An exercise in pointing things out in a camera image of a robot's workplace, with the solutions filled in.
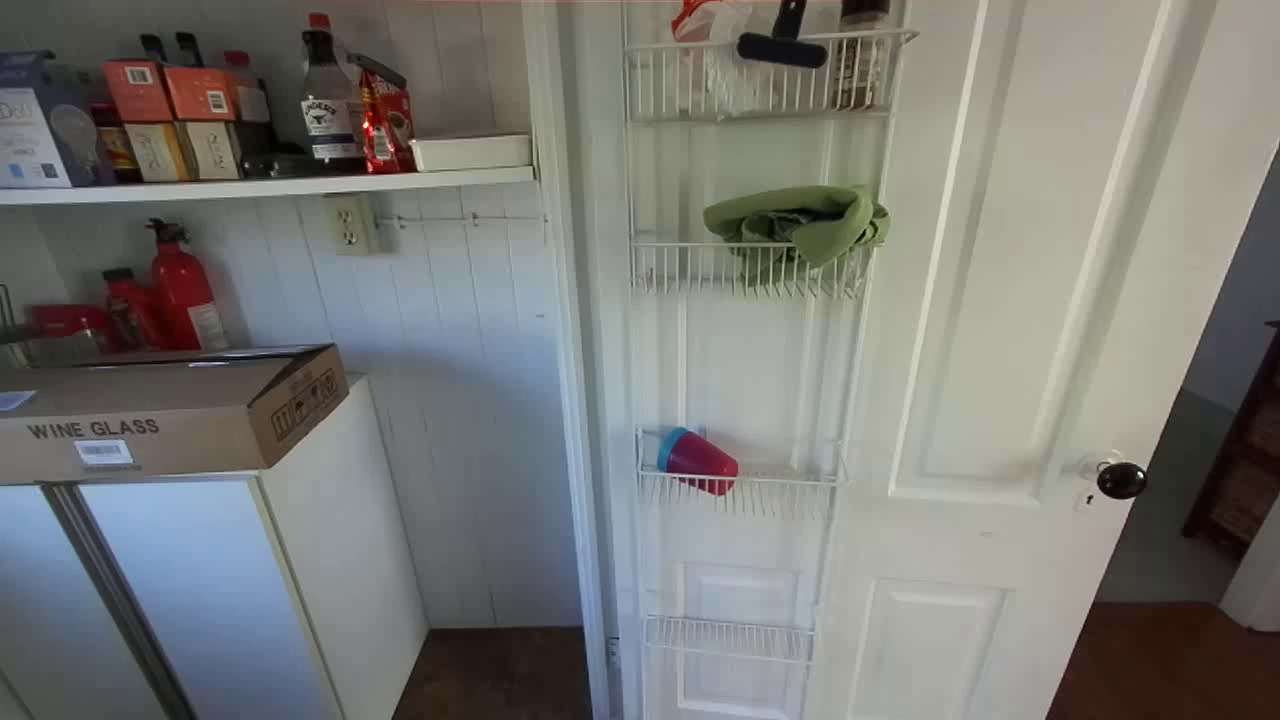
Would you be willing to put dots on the red fire extinguisher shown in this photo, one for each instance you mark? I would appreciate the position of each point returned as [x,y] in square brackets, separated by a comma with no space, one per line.
[182,293]

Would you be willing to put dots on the small red canister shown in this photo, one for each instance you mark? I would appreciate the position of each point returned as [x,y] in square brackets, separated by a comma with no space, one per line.
[131,312]

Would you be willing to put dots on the black door knob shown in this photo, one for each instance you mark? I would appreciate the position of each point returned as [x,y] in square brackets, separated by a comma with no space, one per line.
[1123,482]

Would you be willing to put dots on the white wall outlet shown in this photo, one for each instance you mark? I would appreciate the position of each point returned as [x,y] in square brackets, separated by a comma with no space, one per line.
[356,226]

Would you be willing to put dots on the white cabinet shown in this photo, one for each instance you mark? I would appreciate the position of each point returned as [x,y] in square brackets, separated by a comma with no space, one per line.
[332,562]

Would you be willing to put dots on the flat white box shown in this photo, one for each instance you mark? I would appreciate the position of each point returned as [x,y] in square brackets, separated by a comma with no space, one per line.
[471,153]

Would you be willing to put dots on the red and blue small item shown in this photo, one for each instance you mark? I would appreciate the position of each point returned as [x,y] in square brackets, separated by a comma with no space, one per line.
[700,459]

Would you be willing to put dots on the dark sauce bottle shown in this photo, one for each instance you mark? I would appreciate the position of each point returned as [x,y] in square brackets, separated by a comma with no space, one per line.
[249,121]

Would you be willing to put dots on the dark wooden furniture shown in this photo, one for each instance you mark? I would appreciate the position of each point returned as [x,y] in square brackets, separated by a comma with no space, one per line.
[1245,465]

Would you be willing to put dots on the red and white package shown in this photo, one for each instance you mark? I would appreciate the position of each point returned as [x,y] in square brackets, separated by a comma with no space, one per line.
[700,34]

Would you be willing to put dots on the clear red-capped liquor bottle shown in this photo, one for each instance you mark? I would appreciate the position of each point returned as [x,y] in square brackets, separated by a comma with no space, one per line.
[329,114]

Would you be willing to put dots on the cardboard wine glass box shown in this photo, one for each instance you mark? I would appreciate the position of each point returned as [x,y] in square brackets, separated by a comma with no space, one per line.
[163,413]

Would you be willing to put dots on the green towel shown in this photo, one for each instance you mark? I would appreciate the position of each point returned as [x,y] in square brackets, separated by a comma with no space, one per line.
[801,221]

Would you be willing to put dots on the white wall shelf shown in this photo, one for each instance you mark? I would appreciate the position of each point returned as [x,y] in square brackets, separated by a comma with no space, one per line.
[267,185]

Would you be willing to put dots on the blue plastic cup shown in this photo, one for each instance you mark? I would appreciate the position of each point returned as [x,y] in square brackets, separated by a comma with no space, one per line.
[661,450]

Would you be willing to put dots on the grey plastic bag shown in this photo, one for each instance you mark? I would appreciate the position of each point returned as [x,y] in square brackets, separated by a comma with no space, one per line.
[80,127]

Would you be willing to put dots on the red snack bag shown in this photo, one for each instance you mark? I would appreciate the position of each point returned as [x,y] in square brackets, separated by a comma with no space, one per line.
[384,121]

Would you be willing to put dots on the blue and white box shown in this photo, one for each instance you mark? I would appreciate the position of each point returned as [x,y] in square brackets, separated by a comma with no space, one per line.
[25,133]

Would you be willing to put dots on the flat red container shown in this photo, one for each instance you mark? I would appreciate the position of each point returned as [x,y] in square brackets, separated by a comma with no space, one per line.
[66,320]

